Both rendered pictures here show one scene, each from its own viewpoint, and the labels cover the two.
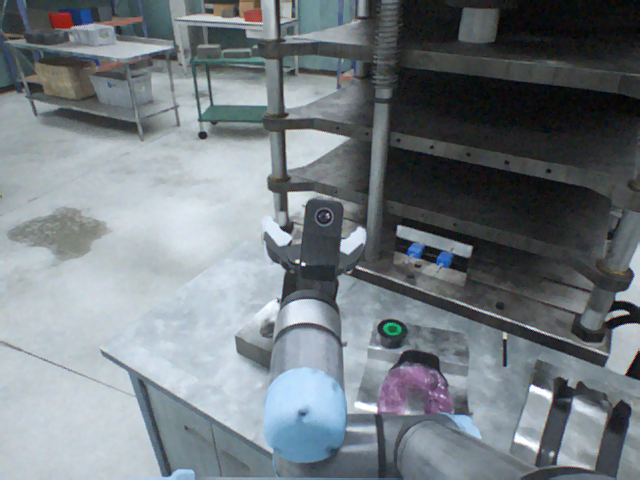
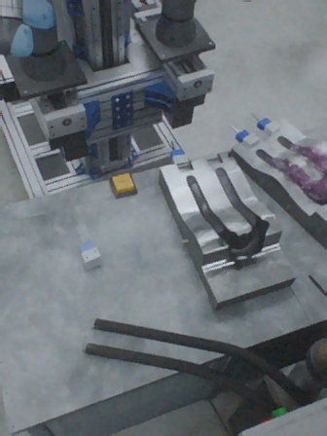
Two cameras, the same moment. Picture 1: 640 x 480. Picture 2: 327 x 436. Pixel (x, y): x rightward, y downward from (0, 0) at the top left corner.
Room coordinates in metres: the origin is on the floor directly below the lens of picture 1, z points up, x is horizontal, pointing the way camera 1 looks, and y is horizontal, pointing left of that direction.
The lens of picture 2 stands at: (0.89, -1.36, 2.12)
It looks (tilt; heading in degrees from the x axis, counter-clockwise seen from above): 57 degrees down; 124
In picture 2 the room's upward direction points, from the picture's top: 5 degrees clockwise
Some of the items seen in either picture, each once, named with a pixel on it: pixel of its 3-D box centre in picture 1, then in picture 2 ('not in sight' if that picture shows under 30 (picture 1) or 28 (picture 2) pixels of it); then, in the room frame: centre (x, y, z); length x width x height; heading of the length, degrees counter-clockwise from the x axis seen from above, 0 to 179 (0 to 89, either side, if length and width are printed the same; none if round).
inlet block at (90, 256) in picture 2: not in sight; (86, 246); (0.30, -0.91, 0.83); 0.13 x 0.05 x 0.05; 156
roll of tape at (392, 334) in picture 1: (391, 333); not in sight; (0.90, -0.19, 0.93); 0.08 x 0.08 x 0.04
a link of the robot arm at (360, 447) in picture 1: (323, 450); not in sight; (0.30, 0.00, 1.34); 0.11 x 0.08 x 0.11; 89
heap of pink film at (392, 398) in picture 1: (415, 402); (308, 168); (0.70, -0.22, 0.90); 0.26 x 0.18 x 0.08; 166
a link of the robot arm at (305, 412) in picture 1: (306, 392); not in sight; (0.30, 0.01, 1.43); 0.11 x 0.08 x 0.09; 179
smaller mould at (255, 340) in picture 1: (276, 332); not in sight; (1.00, 0.13, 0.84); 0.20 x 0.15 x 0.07; 148
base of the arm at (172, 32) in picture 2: not in sight; (176, 21); (0.03, -0.12, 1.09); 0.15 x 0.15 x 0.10
